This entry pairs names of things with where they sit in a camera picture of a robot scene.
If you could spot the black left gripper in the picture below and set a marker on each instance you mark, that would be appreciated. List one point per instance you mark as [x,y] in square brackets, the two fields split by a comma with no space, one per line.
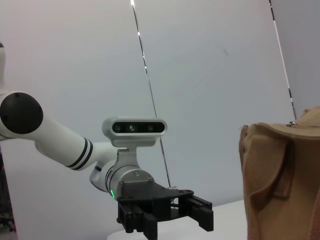
[140,197]

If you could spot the khaki canvas food bag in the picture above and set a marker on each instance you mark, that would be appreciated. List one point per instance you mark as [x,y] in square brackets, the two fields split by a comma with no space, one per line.
[280,180]

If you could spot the metal zipper pull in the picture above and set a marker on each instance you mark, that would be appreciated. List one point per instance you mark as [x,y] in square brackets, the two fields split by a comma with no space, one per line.
[291,123]

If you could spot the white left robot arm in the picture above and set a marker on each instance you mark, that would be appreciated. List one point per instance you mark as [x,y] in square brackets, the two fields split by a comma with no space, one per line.
[57,142]

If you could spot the dark equipment rack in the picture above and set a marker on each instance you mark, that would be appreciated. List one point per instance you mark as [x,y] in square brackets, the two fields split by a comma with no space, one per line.
[5,200]

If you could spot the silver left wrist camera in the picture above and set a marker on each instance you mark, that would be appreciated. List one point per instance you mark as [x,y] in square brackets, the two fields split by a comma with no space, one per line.
[135,130]

